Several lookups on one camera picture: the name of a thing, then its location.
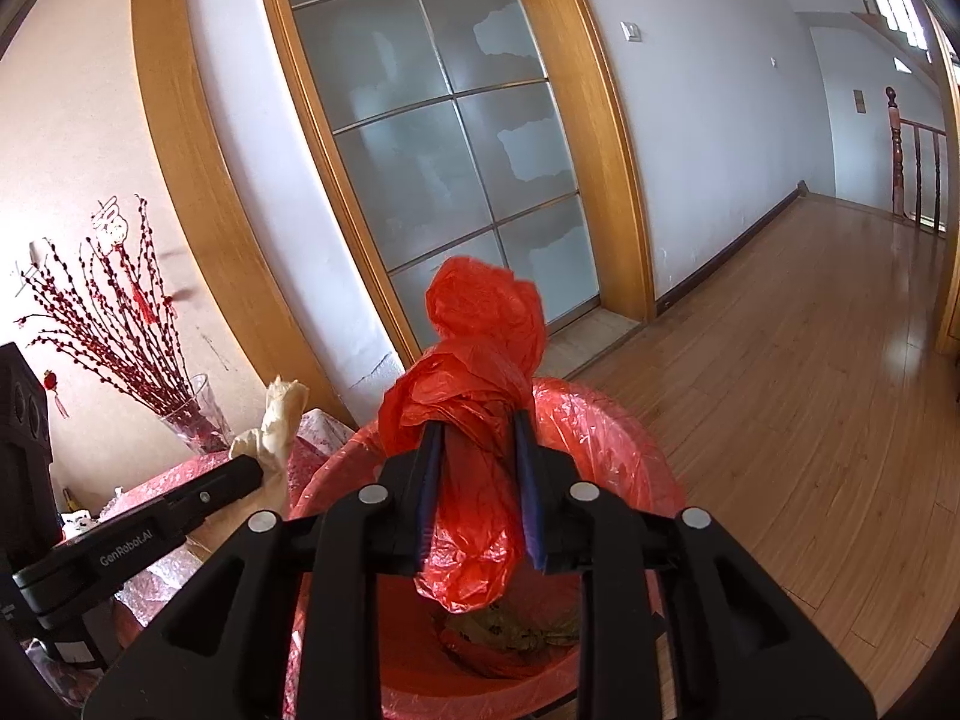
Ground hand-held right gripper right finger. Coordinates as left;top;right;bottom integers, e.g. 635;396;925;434
514;412;878;720

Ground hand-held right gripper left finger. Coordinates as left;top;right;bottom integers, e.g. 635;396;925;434
81;420;451;720

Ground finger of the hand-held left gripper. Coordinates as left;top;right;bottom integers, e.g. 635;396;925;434
161;456;265;535

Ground cream paper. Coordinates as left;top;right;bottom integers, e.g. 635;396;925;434
229;375;310;482

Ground grey wastebasket with red liner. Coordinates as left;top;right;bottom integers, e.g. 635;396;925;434
281;375;687;720

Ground red plastic bag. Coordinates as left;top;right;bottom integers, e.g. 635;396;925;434
377;256;548;612

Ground glass vase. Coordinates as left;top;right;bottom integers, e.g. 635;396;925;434
157;373;233;458

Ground red floral tablecloth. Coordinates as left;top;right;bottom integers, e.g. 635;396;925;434
22;409;357;691

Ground black box device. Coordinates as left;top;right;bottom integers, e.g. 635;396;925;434
0;341;59;565

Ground brown food scraps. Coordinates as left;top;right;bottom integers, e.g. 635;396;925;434
439;600;582;662

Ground small red lantern ornament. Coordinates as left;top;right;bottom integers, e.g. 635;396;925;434
41;369;72;421

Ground red berry branches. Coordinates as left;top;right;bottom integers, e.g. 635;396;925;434
15;195;203;436

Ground red knot ornament with tassel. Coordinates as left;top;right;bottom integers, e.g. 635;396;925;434
88;195;160;325

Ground frosted glass sliding door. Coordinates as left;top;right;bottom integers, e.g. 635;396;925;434
271;0;602;362

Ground wooden stair railing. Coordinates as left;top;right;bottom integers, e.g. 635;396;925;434
883;86;949;232

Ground wooden wall trim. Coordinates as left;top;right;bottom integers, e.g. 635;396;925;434
131;0;353;430

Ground wooden door frame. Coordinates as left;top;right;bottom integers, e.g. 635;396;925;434
251;0;659;370

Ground wooden doorway frame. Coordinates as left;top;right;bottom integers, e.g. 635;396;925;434
926;7;960;358

